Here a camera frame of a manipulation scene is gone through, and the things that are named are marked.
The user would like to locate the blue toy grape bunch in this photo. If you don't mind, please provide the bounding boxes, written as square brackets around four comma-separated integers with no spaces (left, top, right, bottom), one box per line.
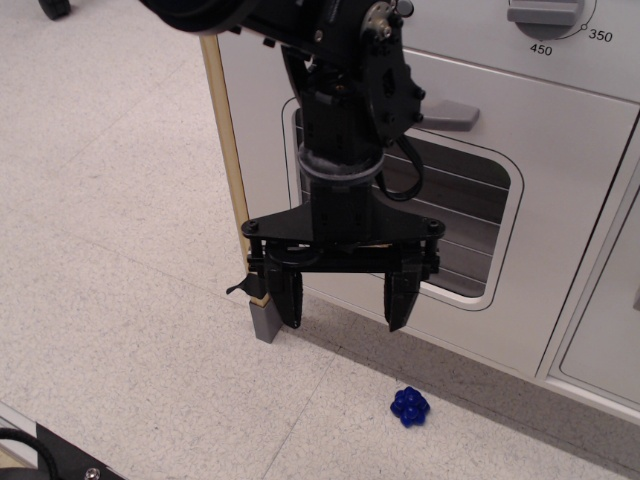
[390,386,431,428]

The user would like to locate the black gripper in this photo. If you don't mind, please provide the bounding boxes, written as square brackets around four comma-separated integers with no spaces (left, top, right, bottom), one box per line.
[241,183,446,332]

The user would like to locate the black caster wheel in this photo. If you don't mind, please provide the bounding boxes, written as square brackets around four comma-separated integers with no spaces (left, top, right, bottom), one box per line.
[38,0,71,21]

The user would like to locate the white toy kitchen cabinet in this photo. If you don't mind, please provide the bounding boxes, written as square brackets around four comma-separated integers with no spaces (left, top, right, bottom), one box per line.
[199,0,640,426]

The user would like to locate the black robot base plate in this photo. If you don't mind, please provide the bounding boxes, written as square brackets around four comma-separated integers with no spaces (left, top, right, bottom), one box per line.
[0,422,126,480]

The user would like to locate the grey post foot cap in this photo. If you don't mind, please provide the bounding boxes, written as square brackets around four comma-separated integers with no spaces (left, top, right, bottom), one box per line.
[249,295,284,344]

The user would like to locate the white oven door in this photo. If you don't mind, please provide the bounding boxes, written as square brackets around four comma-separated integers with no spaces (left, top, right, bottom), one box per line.
[219,34,639,377]

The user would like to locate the white right cabinet door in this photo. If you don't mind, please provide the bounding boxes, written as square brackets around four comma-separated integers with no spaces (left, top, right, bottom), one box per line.
[547,169,640,407]

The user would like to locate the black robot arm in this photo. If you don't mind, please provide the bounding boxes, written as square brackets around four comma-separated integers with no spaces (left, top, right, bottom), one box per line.
[147,1,445,331]

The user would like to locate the wooden kitchen corner post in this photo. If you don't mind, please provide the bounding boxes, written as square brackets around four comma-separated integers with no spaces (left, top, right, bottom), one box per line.
[199,33,274,309]

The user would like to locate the black zip tie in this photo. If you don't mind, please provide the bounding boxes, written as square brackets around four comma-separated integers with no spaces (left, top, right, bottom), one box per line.
[226,274,267,299]

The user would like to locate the grey oven temperature knob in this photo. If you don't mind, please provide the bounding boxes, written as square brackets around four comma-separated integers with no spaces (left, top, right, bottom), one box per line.
[507,0,585,40]

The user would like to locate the black cable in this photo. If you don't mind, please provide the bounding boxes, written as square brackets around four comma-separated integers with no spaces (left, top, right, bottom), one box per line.
[0,427,56,480]

